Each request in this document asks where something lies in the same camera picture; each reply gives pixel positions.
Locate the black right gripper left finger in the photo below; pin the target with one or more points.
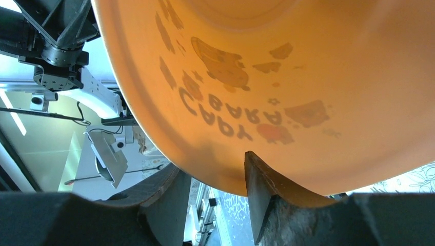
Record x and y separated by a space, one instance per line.
152 212

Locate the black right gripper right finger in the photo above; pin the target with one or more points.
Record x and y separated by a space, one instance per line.
283 212

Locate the orange bucket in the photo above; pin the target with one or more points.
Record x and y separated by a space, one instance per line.
334 95

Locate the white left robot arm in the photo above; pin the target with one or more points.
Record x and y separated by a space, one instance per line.
50 36

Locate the floral patterned table mat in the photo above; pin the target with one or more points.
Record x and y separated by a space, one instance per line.
419 180

